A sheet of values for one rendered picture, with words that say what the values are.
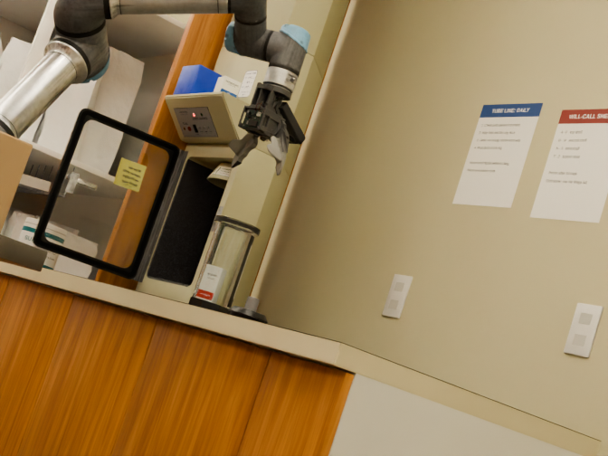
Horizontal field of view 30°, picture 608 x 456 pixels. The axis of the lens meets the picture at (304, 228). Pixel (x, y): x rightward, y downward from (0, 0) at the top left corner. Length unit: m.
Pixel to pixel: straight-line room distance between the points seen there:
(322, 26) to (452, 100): 0.41
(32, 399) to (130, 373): 0.46
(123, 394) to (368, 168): 1.12
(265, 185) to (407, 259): 0.42
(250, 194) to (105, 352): 0.63
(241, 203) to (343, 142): 0.55
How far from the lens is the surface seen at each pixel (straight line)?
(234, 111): 2.96
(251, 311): 2.46
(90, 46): 2.67
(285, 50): 2.66
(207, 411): 2.21
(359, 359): 1.92
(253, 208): 3.00
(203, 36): 3.35
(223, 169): 3.08
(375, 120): 3.33
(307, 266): 3.32
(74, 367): 2.75
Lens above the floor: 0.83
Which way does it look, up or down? 8 degrees up
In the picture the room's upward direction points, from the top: 19 degrees clockwise
